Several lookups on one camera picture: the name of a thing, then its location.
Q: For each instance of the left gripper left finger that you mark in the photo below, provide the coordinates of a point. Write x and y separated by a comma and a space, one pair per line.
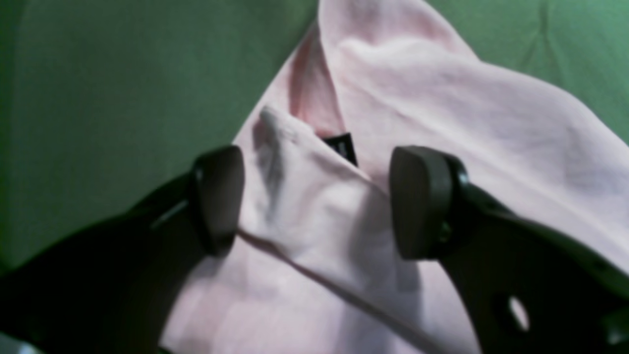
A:
109, 288

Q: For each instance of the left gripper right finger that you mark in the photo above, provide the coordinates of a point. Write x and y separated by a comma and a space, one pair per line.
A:
527, 288

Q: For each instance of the pink t-shirt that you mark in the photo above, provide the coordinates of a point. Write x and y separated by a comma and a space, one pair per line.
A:
314, 268

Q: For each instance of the green table cloth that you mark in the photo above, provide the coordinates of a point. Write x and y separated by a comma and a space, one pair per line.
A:
102, 100

